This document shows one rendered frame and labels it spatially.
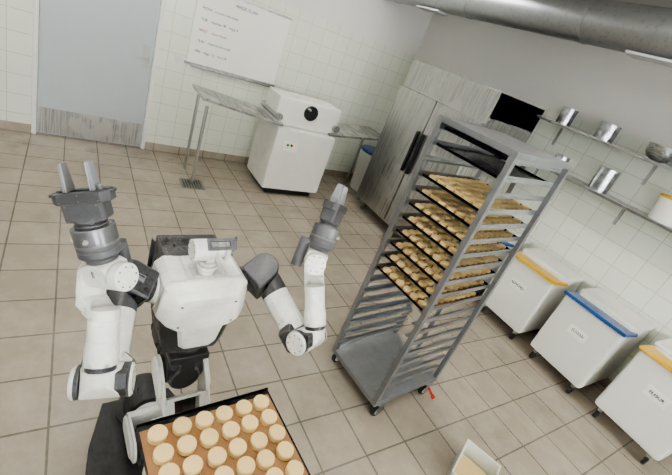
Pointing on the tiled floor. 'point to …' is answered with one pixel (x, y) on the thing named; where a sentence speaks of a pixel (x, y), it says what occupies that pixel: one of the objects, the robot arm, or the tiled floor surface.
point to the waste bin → (361, 166)
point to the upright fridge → (394, 178)
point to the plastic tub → (473, 462)
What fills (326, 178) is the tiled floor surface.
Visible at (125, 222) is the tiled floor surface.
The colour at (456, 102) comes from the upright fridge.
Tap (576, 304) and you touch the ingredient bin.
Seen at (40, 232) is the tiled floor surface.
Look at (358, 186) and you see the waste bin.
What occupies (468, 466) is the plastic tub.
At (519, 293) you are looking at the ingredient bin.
